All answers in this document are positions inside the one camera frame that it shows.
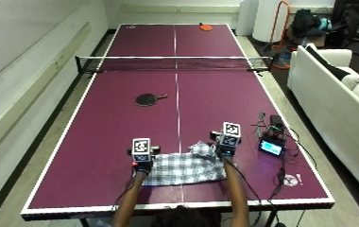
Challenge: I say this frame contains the person's right hand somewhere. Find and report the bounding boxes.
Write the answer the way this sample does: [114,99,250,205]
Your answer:
[207,130,244,158]

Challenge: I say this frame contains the person's left hand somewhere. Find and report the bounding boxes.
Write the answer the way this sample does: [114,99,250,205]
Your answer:
[127,145,162,176]

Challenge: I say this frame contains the grey plaid cloth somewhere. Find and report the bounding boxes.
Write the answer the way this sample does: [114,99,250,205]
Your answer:
[142,140,237,187]

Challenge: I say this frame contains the white marker cube right glove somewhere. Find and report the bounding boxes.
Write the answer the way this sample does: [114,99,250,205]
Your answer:
[217,121,242,148]

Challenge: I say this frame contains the white marker cube glove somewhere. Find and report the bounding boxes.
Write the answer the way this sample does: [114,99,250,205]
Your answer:
[131,137,152,163]
[217,121,242,148]

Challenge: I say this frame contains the white marker cube left glove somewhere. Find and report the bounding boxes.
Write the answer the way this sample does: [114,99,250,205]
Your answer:
[131,137,152,163]

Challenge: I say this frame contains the small screen electronics device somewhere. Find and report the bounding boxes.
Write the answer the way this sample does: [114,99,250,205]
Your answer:
[252,112,290,158]

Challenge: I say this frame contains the black table tennis paddle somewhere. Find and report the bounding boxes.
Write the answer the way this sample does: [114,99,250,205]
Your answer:
[134,93,169,107]

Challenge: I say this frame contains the table tennis net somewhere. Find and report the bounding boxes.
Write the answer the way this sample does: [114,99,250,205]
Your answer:
[74,55,280,76]

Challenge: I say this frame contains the white sofa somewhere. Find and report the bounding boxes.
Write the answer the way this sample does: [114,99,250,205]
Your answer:
[286,43,359,206]

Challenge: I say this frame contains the black cushion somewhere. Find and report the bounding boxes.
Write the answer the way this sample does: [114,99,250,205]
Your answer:
[304,45,351,81]

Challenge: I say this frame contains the white cylindrical column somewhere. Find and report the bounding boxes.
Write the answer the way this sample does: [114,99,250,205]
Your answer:
[252,0,292,44]

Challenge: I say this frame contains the pile of dark bags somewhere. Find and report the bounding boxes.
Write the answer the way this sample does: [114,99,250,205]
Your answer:
[290,9,334,41]

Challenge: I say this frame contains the whiteboard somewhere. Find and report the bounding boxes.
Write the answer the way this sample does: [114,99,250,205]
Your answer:
[0,0,89,89]

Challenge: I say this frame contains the black cable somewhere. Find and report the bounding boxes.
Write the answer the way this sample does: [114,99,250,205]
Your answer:
[266,150,298,227]

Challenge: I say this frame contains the orange metal frame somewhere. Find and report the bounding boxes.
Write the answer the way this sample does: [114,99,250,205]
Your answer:
[266,0,293,70]

